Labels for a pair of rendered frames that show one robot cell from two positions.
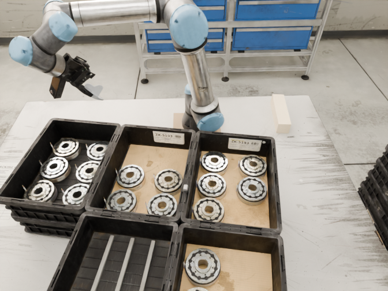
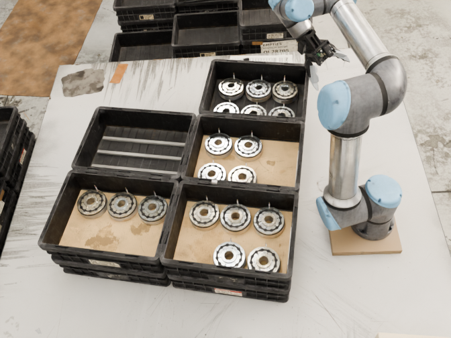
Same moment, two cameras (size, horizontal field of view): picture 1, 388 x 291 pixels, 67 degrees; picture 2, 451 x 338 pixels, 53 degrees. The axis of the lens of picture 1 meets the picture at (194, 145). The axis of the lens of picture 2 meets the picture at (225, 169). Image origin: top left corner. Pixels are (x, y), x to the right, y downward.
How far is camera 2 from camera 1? 1.17 m
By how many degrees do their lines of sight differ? 57
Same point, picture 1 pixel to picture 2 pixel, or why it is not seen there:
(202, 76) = (331, 161)
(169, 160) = (276, 180)
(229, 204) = (216, 237)
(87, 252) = (178, 132)
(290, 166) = not seen: outside the picture
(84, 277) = (159, 135)
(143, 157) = (278, 156)
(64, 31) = (288, 11)
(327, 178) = not seen: outside the picture
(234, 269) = (149, 236)
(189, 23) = (325, 100)
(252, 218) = (198, 257)
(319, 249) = not seen: outside the picture
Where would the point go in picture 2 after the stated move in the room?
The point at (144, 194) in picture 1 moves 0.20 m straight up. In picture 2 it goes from (231, 162) to (227, 127)
